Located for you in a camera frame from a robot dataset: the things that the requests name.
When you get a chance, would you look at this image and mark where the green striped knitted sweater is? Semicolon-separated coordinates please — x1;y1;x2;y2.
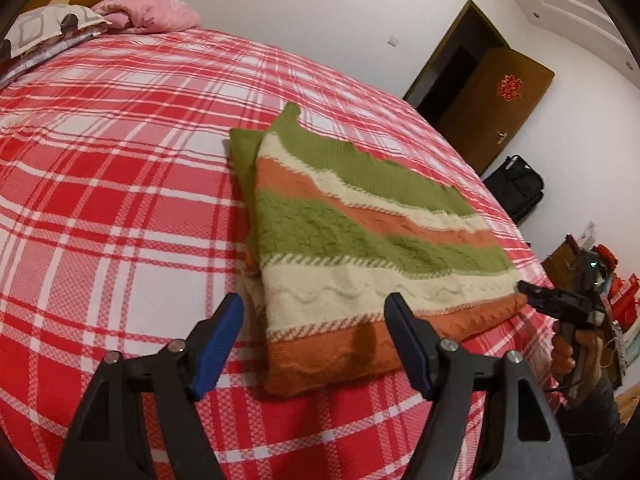
229;103;525;396

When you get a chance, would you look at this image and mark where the right hand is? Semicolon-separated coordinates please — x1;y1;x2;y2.
551;321;604;406

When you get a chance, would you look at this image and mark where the red clutter pile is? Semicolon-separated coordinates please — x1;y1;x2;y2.
566;221;639;388

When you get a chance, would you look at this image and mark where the pink pillow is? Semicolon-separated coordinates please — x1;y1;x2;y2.
92;0;202;35

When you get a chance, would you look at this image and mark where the black bag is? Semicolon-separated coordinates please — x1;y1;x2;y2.
483;155;544;224

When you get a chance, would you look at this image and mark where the brown wooden door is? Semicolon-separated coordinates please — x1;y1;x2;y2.
435;47;554;174

